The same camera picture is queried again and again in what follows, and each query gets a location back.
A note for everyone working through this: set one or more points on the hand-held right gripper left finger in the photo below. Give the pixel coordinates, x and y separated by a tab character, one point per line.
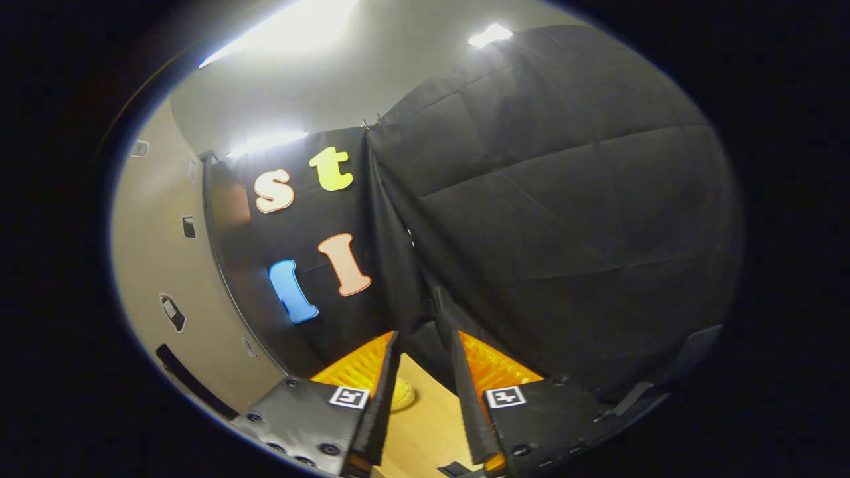
385	398

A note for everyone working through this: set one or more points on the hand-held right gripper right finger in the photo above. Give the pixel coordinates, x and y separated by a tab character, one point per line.
468	411

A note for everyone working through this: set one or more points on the yellow round sponge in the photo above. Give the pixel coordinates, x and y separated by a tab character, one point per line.
404	395

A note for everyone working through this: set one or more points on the black backdrop cloth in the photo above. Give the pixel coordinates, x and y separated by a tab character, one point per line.
564	199

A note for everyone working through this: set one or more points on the small ceiling light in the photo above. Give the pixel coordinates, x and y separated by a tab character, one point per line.
490	35

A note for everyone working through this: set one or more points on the large ceiling light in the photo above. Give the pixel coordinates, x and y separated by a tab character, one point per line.
299	26

